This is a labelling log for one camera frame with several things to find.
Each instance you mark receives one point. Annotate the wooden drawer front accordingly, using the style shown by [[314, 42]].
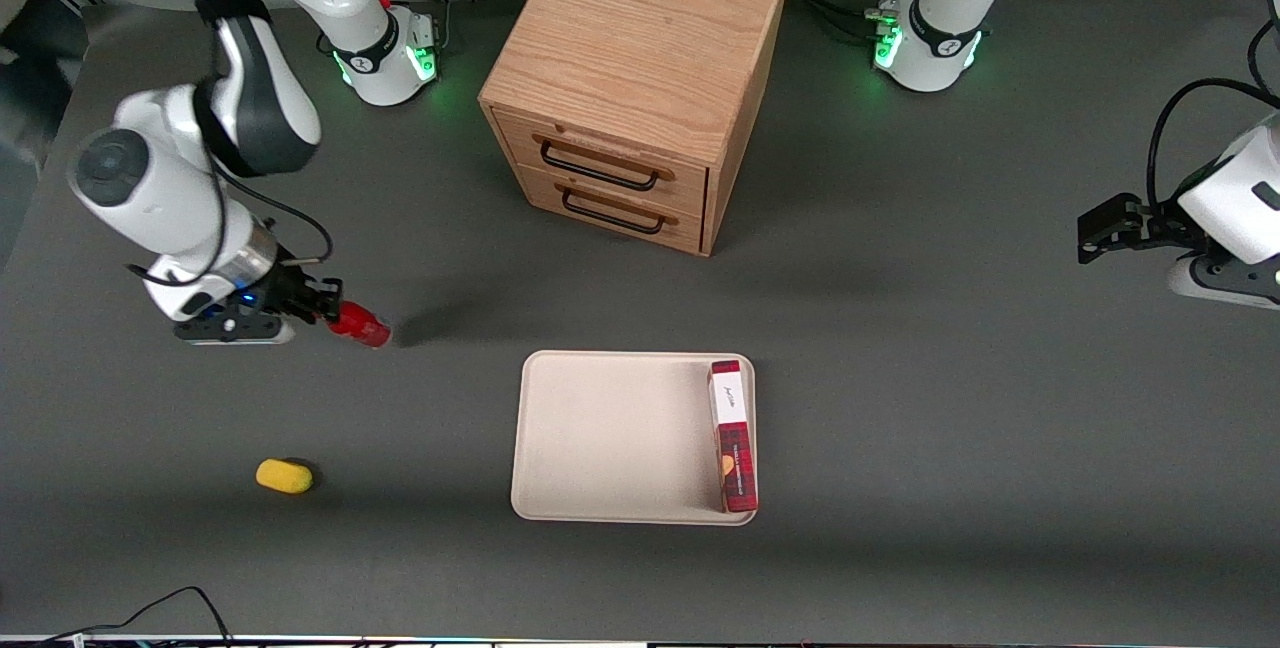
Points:
[[610, 153], [620, 218]]

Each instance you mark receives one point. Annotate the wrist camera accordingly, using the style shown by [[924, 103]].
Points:
[[235, 330], [1220, 283]]

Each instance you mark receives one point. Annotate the red plaid cookie box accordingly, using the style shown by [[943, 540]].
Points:
[[735, 448]]

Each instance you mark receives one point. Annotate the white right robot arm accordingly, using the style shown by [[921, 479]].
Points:
[[150, 188]]

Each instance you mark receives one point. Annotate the beige plastic tray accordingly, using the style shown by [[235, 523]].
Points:
[[610, 438]]

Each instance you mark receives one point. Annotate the yellow sponge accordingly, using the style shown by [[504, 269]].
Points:
[[284, 477]]

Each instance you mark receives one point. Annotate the red coke bottle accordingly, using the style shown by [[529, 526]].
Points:
[[365, 328]]

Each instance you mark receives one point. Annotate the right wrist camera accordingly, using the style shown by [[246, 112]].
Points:
[[235, 330]]

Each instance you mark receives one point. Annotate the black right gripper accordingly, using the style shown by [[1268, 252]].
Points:
[[290, 289]]

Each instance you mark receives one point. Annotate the wooden drawer cabinet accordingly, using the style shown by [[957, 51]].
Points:
[[640, 38]]

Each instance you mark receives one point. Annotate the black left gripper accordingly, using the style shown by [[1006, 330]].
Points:
[[1157, 223]]

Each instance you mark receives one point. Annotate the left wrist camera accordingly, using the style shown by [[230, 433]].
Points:
[[1220, 283]]

